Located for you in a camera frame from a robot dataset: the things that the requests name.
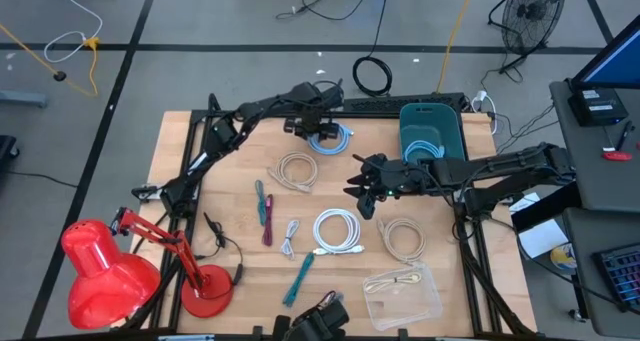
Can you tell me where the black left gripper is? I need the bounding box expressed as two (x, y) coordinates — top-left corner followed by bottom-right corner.
(283, 100), (347, 142)

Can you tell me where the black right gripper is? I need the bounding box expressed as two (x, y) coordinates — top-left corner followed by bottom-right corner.
(343, 154), (435, 202)

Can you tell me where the light blue ethernet cable coil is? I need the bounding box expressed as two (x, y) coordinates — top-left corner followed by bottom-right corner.
(306, 123), (355, 157)
(402, 139), (446, 165)

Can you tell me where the white cable coil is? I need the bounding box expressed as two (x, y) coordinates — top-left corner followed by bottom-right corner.
(312, 208), (366, 256)

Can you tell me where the small white USB cable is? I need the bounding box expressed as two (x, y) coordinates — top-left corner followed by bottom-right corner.
(279, 219), (301, 260)

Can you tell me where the teal braided USB cable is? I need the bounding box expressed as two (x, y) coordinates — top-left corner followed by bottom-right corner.
(282, 250), (316, 308)
(253, 179), (269, 227)

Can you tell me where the maroon braided USB cable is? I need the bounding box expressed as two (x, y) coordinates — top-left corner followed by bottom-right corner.
(261, 194), (275, 248)

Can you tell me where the black perforated power strip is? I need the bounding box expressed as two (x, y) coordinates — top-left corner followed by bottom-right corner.
(342, 92), (469, 114)

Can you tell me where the teal plastic bin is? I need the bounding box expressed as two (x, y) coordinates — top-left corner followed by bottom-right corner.
(398, 102), (470, 175)

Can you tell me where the clear plastic container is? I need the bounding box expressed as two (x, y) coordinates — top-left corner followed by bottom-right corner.
(361, 260), (444, 332)

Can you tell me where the white paper sheet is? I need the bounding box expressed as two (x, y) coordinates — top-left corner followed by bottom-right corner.
(517, 218), (570, 260)

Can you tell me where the yellow and blue disc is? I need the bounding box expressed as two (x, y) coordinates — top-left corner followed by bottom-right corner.
(549, 243), (579, 275)

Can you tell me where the grey desk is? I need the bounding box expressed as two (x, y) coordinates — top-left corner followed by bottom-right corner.
(548, 79), (640, 213)
(562, 208), (640, 340)

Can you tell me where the black floor fan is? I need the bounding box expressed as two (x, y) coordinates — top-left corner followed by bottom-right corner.
(487, 0), (569, 76)

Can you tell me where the black mini computer box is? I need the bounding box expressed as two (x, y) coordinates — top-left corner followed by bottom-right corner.
(567, 83), (630, 128)

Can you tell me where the red desk lamp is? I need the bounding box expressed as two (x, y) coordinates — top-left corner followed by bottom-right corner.
(60, 206), (235, 331)

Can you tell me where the red desk object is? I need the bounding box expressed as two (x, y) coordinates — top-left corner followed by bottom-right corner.
(602, 149), (634, 163)

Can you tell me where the dark pen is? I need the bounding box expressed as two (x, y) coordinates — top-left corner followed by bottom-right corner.
(614, 119), (635, 152)

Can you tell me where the black keyboard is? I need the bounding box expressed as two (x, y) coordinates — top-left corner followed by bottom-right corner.
(592, 241), (640, 315)

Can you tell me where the computer monitor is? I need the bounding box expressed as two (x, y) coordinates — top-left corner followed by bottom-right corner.
(569, 13), (640, 90)

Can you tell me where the grey furniture foot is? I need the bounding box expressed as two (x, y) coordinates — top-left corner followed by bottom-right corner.
(0, 90), (49, 110)

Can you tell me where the black furniture base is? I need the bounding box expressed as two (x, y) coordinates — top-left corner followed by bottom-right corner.
(0, 134), (21, 163)

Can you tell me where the black coiled hanging cable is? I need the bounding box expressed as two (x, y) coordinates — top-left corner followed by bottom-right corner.
(351, 0), (395, 98)

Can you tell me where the black metal table frame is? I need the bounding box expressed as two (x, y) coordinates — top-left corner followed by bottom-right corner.
(119, 92), (539, 341)

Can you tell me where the black floor cable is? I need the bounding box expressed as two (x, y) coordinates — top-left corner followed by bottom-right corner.
(275, 0), (376, 22)

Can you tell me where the black lamp cord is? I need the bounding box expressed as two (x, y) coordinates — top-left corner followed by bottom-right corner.
(192, 211), (246, 288)

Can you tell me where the white charger with cable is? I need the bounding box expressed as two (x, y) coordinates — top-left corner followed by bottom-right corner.
(469, 89), (500, 136)

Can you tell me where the yellow extension cord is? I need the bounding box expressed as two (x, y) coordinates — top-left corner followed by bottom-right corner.
(436, 0), (477, 94)

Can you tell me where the yellow floor cord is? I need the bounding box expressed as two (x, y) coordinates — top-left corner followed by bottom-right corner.
(0, 23), (101, 97)

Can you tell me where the white floor cable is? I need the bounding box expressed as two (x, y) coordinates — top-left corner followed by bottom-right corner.
(43, 0), (104, 65)

